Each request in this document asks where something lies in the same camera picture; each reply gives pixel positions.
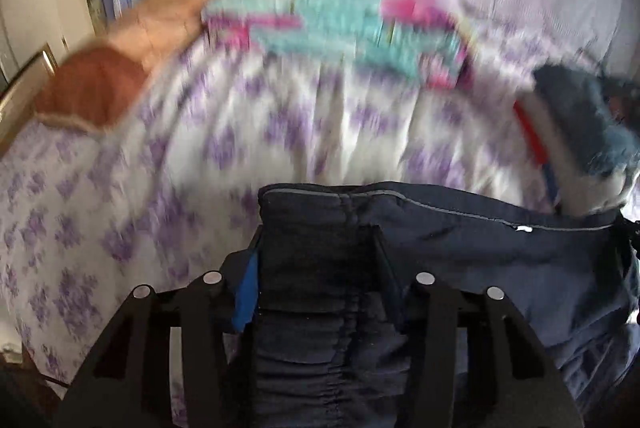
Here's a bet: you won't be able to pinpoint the brass door handle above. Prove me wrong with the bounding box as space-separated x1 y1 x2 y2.
0 49 57 146

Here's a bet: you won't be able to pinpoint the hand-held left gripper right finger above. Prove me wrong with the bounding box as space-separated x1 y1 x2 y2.
369 224 586 428

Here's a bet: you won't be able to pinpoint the another person's forearm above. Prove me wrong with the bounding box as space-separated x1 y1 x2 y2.
34 43 153 135

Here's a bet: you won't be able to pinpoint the red white blue striped cloth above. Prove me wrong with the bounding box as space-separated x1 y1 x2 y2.
512 97 632 216

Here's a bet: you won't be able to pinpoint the turquoise and pink folded cloth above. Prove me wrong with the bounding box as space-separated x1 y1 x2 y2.
200 0 476 91

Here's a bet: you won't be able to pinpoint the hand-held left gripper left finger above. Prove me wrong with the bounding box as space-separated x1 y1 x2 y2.
54 228 262 428

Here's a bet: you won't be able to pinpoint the dark teal fuzzy cloth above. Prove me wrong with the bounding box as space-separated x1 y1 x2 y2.
531 64 640 181

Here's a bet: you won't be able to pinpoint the navy pants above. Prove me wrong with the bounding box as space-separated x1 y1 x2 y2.
219 182 640 428

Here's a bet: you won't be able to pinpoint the purple floral bedsheet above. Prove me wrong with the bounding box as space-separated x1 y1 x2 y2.
0 20 640 428

